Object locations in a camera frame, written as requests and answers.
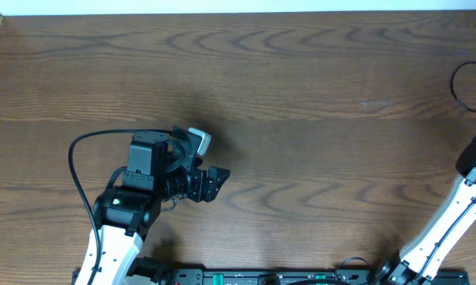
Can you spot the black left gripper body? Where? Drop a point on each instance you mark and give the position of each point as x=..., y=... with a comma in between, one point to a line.
x=199, y=184

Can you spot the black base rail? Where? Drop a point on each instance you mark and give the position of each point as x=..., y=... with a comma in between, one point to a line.
x=269, y=277

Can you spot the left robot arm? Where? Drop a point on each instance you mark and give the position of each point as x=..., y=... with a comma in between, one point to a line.
x=163, y=165

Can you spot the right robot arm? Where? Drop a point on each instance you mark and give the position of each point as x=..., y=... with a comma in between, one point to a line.
x=419, y=261

